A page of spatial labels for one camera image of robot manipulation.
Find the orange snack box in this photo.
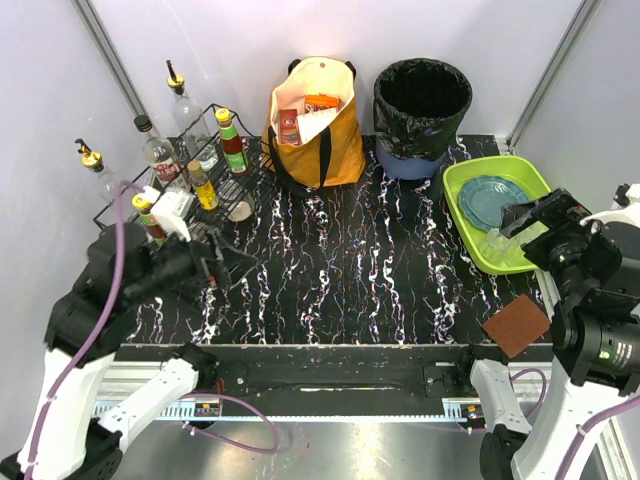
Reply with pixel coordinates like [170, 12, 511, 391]
[304, 94, 340, 113]

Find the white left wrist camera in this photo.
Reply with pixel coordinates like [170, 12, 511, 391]
[142, 186, 195, 242]

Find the trash bin with black liner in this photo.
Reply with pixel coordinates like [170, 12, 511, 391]
[373, 58, 473, 181]

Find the clear glass bowl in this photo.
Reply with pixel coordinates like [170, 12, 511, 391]
[468, 182, 514, 227]

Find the brown scouring pad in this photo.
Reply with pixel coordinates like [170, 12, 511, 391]
[482, 295, 551, 359]

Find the glass jar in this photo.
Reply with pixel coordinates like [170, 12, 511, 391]
[217, 179, 255, 223]

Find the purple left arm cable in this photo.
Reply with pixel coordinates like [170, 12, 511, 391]
[22, 180, 282, 480]

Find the red snack box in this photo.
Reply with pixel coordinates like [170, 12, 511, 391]
[278, 108, 301, 146]

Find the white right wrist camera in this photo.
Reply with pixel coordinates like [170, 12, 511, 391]
[580, 183, 640, 228]

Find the clear glass tumbler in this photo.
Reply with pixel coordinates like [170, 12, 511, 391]
[484, 228, 514, 252]

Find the orange canvas tote bag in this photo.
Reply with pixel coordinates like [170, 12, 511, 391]
[262, 56, 365, 198]

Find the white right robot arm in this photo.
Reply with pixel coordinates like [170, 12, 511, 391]
[470, 184, 639, 479]

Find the clear bottle black cap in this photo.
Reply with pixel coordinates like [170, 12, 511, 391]
[133, 114, 191, 192]

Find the black wire dish rack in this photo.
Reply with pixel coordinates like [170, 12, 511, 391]
[93, 103, 281, 303]

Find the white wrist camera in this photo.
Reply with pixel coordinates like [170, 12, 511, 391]
[142, 186, 195, 242]
[580, 183, 640, 228]

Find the red sauce bottle yellow cap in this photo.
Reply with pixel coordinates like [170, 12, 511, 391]
[131, 193, 167, 247]

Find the clear oil bottle gold spout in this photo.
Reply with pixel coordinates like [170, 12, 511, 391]
[74, 138, 126, 211]

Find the small yellow seasoning bottle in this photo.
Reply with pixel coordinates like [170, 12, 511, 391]
[187, 160, 219, 211]

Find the teal ceramic plate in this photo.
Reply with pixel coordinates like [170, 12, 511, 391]
[458, 176, 530, 232]

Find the lime green plastic tub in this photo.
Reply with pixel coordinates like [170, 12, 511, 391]
[443, 155, 550, 275]

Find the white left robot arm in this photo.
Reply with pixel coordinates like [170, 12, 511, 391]
[1, 223, 257, 479]

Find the white paper package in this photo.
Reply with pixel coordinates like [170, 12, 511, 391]
[297, 108, 337, 144]

